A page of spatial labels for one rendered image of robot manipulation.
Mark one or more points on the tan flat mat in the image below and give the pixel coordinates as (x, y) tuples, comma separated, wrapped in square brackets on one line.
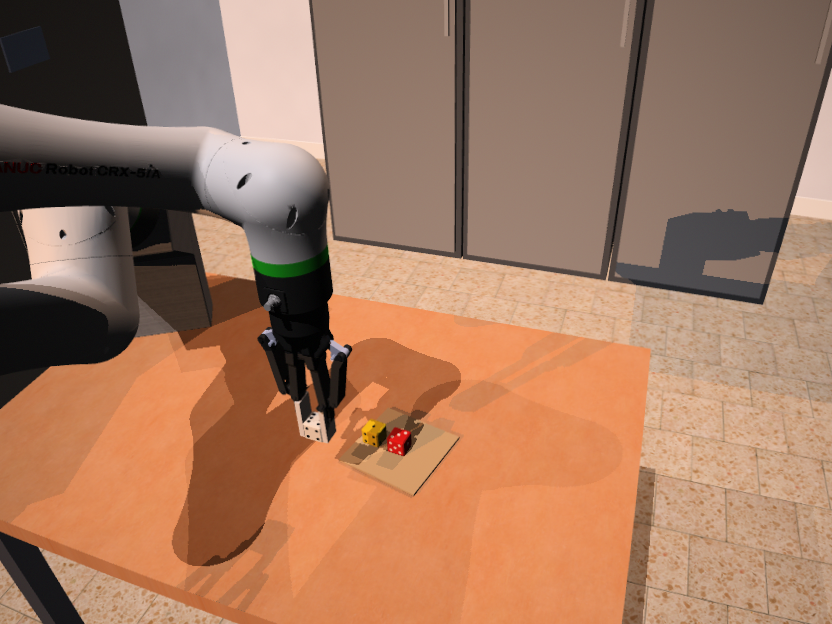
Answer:
[(407, 473)]

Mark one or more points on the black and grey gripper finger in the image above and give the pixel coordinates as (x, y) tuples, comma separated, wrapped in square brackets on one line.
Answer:
[(286, 368), (335, 385)]

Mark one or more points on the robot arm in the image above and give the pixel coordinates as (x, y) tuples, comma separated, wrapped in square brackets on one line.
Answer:
[(83, 309)]

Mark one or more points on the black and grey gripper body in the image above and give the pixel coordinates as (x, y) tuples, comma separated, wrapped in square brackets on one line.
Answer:
[(314, 325)]

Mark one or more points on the dark red die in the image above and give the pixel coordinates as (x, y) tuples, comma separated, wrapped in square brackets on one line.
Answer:
[(399, 441)]

